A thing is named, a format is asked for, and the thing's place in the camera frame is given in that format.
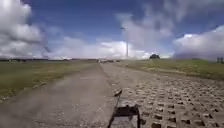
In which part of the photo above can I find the wind turbine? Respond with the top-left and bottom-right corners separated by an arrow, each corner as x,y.
119,26 -> 130,59

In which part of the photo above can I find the dark round tree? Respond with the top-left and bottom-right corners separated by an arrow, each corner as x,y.
149,53 -> 161,60

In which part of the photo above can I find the grey concrete track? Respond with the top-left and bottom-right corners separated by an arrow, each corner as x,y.
0,62 -> 118,128

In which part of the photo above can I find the concrete grid paver strip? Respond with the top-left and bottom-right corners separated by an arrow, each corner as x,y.
99,62 -> 224,128

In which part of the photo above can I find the green grass field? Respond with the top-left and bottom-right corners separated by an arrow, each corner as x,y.
0,59 -> 100,100
114,58 -> 224,82

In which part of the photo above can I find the distant tree line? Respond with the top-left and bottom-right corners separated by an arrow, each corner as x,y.
0,58 -> 99,63

